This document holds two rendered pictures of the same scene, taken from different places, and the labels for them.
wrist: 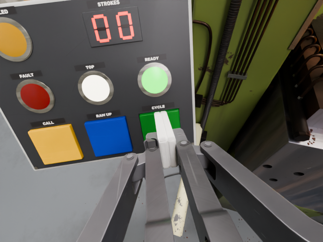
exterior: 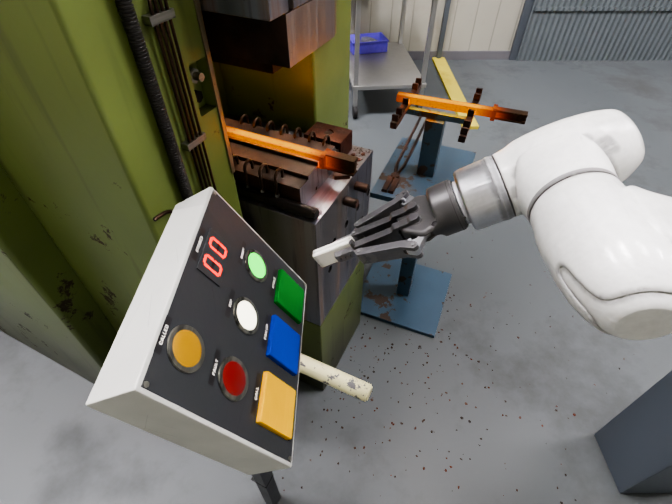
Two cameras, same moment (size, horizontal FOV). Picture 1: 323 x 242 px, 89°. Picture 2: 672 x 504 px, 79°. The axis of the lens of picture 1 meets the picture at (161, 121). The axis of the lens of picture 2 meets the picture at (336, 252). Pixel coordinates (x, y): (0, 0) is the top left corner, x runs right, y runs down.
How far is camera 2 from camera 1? 0.55 m
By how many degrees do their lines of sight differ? 52
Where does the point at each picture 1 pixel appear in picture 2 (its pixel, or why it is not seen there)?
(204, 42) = not seen: hidden behind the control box
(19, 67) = (206, 366)
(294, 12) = (216, 149)
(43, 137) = (269, 408)
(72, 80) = (233, 328)
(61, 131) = (269, 383)
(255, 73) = not seen: hidden behind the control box
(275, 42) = (221, 177)
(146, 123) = (284, 301)
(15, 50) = (197, 351)
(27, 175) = not seen: outside the picture
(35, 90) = (230, 370)
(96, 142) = (287, 359)
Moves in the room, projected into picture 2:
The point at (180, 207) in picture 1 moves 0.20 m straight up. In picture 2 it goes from (340, 376) to (340, 331)
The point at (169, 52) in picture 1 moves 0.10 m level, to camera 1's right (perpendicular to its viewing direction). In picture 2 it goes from (243, 237) to (256, 199)
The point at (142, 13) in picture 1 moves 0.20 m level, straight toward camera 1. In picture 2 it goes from (214, 229) to (348, 232)
